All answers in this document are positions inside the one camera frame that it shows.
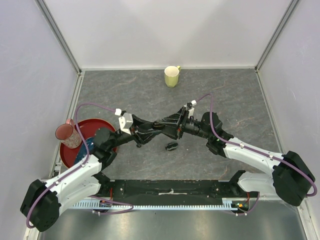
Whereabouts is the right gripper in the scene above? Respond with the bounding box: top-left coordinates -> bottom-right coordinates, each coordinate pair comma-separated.
157,106 -> 212,140

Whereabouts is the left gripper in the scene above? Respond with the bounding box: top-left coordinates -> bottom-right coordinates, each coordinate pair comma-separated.
108,114 -> 162,149

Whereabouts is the black glossy charging case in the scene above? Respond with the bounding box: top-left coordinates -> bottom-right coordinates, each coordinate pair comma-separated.
152,121 -> 166,130

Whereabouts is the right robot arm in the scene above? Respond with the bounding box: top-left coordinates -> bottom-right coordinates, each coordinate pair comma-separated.
153,107 -> 318,206

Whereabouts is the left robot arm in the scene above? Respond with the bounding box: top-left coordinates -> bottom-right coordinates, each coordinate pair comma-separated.
20,113 -> 163,232

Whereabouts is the black marbled charging case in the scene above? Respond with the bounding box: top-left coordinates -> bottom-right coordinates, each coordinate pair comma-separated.
165,141 -> 179,151

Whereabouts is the yellow-green mug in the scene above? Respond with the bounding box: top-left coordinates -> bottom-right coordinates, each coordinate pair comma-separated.
164,66 -> 181,88

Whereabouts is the red round tray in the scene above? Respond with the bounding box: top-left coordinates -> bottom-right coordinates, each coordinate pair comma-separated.
59,118 -> 116,168

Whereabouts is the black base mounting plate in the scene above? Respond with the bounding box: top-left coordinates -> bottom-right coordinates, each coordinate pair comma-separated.
97,179 -> 248,198

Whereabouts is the blue plate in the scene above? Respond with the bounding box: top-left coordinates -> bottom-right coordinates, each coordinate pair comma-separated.
73,137 -> 94,165

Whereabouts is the pink floral mug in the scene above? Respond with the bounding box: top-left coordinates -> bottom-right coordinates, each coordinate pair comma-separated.
55,118 -> 82,149

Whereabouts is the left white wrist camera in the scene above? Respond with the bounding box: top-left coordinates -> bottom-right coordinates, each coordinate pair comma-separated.
118,112 -> 134,135

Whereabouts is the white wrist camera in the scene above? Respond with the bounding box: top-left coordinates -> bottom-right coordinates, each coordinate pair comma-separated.
118,112 -> 134,135
184,100 -> 197,118

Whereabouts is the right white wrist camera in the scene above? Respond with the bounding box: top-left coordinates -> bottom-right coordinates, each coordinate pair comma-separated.
184,100 -> 197,118

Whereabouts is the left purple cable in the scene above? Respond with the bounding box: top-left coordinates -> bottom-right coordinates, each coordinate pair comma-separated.
25,102 -> 123,230

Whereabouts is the slotted cable duct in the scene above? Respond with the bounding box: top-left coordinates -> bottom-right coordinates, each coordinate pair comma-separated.
70,198 -> 249,211

